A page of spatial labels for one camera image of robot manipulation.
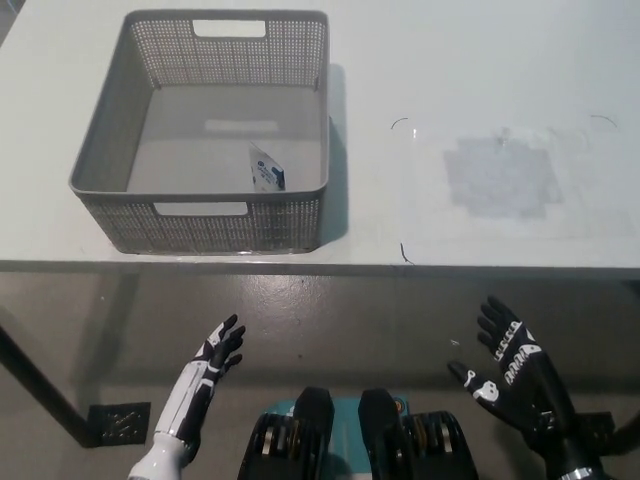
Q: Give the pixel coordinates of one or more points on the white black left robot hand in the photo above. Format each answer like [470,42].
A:
[190,395]

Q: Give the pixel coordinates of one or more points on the white blue shampoo tube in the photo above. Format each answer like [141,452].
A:
[265,170]

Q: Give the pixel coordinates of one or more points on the black floor foot plate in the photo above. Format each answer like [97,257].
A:
[117,422]
[597,427]

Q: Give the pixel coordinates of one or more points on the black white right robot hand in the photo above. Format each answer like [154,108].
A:
[530,390]

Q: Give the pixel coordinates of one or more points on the black teal robot body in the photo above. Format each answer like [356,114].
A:
[380,440]

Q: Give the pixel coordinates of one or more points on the grey perforated plastic basket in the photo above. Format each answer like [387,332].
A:
[200,227]

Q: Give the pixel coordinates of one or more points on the black metal table leg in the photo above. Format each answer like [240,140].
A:
[45,385]
[629,427]

